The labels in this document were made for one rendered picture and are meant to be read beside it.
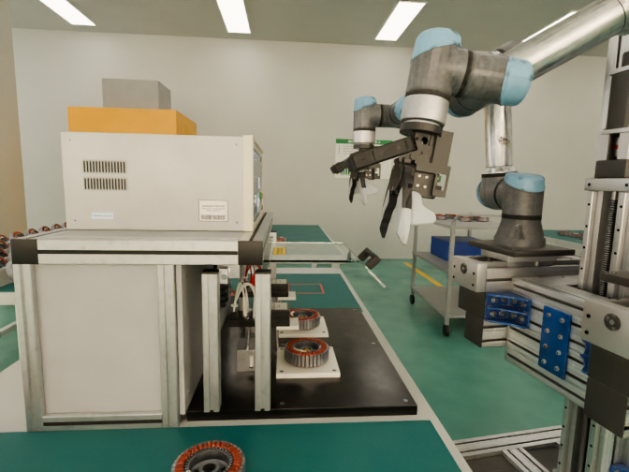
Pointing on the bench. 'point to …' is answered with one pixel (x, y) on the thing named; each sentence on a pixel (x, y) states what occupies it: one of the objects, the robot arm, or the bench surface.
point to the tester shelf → (144, 246)
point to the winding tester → (160, 182)
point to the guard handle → (370, 258)
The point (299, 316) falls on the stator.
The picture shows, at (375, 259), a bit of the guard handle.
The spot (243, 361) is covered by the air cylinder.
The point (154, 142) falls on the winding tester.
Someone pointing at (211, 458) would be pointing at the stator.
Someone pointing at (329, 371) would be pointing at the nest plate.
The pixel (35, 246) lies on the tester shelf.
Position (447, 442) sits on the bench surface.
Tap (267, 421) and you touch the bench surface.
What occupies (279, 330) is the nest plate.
